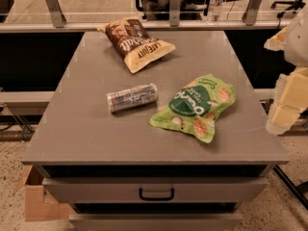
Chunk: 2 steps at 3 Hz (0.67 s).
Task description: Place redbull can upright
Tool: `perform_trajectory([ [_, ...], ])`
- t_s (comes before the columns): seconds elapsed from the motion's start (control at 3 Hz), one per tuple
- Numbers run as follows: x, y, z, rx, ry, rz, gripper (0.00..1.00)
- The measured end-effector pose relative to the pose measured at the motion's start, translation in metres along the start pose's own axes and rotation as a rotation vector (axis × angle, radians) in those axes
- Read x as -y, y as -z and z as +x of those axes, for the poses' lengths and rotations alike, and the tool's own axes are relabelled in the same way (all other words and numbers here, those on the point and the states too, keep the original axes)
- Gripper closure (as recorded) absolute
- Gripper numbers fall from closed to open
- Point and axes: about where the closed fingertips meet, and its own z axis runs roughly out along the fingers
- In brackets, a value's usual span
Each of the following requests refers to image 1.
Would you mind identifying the clear plastic water bottle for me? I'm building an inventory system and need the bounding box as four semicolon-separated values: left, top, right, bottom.
208;0;224;23

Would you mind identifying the brown Late July chip bag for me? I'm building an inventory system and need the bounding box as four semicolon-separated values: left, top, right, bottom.
97;17;176;73

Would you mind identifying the silver redbull can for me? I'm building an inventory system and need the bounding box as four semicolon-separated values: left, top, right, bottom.
107;84;158;113

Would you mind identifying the green coconut chips bag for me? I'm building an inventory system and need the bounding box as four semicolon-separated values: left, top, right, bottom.
149;74;236;143

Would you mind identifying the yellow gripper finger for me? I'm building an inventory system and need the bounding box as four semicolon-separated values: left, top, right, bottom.
264;27;287;51
266;66;308;135

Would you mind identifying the metal railing frame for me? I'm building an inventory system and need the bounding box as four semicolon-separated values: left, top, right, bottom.
1;0;295;32

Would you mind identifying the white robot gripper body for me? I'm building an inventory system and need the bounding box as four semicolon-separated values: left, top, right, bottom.
284;13;308;66

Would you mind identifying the black chair at right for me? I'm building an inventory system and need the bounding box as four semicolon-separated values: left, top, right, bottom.
270;0;308;19

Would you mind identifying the grey drawer cabinet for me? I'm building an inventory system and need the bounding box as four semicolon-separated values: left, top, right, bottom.
22;31;288;231

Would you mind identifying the brown cardboard box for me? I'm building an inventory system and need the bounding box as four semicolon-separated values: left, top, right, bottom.
13;166;75;222

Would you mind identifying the black upper drawer handle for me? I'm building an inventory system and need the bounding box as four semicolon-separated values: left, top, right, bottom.
139;188;175;201

